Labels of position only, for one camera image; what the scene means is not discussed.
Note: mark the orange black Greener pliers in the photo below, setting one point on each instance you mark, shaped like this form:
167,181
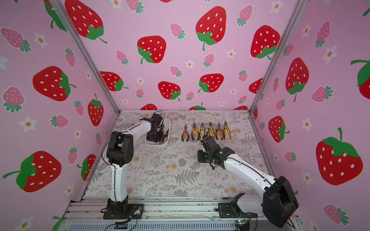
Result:
220,132

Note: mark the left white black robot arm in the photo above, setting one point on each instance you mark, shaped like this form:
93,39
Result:
120,151

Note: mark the white plastic storage box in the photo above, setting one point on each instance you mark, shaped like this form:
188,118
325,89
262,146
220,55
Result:
167,126

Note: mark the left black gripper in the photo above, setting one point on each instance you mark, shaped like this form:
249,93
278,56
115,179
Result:
159,139

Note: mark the yellow striped needle-nose pliers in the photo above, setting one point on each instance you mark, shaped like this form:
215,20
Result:
203,130

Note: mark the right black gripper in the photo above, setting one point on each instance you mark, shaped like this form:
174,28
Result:
207,143

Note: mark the yellow black diagonal pliers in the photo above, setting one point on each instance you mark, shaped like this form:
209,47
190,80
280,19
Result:
195,132

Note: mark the yellow black combination pliers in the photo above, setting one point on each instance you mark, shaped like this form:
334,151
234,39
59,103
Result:
227,133

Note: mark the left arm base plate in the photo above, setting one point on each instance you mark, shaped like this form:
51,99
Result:
133,211

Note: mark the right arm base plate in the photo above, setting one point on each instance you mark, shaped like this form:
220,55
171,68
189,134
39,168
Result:
231,210

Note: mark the yellow grey needle-nose pliers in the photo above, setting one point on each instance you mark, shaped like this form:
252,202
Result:
165,137

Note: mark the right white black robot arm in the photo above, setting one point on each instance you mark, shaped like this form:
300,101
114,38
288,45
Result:
278,202

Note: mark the yellow black flat-nose pliers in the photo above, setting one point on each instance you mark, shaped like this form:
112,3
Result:
211,130

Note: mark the small orange black pliers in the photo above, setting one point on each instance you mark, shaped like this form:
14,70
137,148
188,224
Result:
185,134

